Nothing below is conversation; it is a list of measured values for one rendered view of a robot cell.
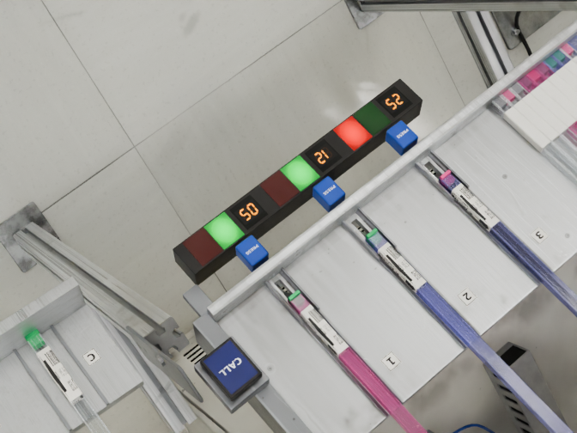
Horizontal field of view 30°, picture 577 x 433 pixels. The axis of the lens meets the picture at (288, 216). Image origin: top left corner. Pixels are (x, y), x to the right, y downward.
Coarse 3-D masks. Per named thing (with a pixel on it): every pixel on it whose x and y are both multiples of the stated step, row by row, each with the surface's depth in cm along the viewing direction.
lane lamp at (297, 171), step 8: (296, 160) 122; (288, 168) 121; (296, 168) 122; (304, 168) 122; (312, 168) 122; (288, 176) 121; (296, 176) 121; (304, 176) 121; (312, 176) 121; (296, 184) 121; (304, 184) 121
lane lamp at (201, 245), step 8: (200, 232) 118; (192, 240) 118; (200, 240) 118; (208, 240) 118; (192, 248) 117; (200, 248) 117; (208, 248) 117; (216, 248) 117; (200, 256) 117; (208, 256) 117
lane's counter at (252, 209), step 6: (246, 198) 120; (252, 198) 120; (240, 204) 120; (246, 204) 120; (252, 204) 120; (258, 204) 120; (234, 210) 119; (240, 210) 119; (246, 210) 119; (252, 210) 119; (258, 210) 119; (264, 210) 119; (240, 216) 119; (246, 216) 119; (252, 216) 119; (258, 216) 119; (240, 222) 119; (246, 222) 119; (252, 222) 119; (246, 228) 118
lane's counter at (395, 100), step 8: (392, 88) 126; (384, 96) 126; (392, 96) 126; (400, 96) 126; (384, 104) 125; (392, 104) 125; (400, 104) 125; (408, 104) 125; (392, 112) 125; (400, 112) 125
